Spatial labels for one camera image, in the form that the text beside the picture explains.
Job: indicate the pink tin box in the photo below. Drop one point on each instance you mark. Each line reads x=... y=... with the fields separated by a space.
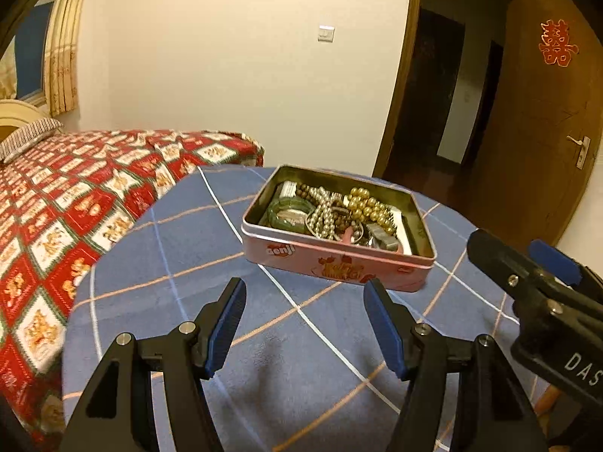
x=329 y=263

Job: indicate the cream bed headboard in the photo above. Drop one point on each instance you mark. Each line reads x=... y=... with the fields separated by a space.
x=16 y=110

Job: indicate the brown wooden door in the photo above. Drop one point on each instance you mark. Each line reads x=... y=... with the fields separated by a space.
x=527 y=127

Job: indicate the white paper lining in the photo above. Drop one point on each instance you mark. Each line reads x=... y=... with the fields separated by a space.
x=285 y=189

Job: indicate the blue checked tablecloth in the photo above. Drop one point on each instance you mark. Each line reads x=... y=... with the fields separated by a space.
x=292 y=339

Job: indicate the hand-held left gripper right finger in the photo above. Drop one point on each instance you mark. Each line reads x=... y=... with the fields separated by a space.
x=384 y=329

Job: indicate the grey rectangular trinket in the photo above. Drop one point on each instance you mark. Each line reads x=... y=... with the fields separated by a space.
x=382 y=238

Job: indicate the red printed bed blanket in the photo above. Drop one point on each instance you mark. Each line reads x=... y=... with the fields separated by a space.
x=70 y=197

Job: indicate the white light switch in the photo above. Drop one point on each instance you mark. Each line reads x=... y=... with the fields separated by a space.
x=326 y=33

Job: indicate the red paper door decoration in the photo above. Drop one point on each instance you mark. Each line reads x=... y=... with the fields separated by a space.
x=558 y=43

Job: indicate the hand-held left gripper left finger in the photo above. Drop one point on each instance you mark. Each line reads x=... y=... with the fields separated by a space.
x=226 y=329

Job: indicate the beige curtain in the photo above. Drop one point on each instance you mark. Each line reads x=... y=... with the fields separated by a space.
x=66 y=47

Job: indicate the window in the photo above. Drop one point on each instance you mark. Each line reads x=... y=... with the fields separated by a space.
x=35 y=52

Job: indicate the wooden door frame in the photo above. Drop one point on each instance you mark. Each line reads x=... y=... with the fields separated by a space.
x=400 y=80

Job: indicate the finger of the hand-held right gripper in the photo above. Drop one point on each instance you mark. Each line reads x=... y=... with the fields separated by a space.
x=499 y=259
x=553 y=259

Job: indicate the striped pillow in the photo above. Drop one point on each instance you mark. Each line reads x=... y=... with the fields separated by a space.
x=28 y=136

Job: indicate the green jade bangle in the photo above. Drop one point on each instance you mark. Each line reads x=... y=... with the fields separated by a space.
x=285 y=214

